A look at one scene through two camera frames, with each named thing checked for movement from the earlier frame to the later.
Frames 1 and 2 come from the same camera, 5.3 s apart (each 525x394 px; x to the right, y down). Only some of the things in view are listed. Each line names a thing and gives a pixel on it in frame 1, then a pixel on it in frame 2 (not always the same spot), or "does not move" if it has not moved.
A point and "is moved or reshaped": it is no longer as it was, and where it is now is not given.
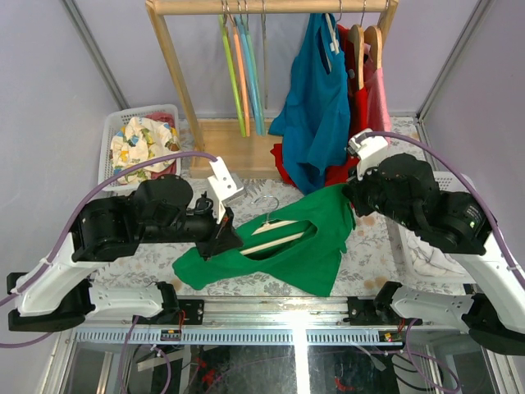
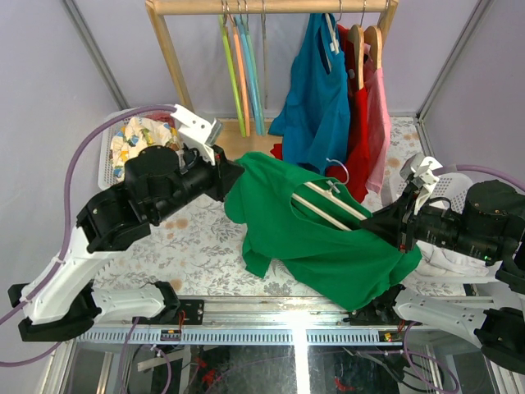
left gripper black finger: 227,238 → 222,176
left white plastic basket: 112,122 does not move
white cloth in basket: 430,261 does not move
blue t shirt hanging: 314,117 does not move
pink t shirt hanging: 378,119 does not move
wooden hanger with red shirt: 357,38 does not move
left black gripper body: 200,224 → 199,175
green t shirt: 299,245 is moved or reshaped
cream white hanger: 269,226 → 333,194
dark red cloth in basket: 169,117 does not move
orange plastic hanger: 240,71 does not move
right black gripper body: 368,194 → 414,225
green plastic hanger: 235,88 does not move
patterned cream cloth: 142,140 does not move
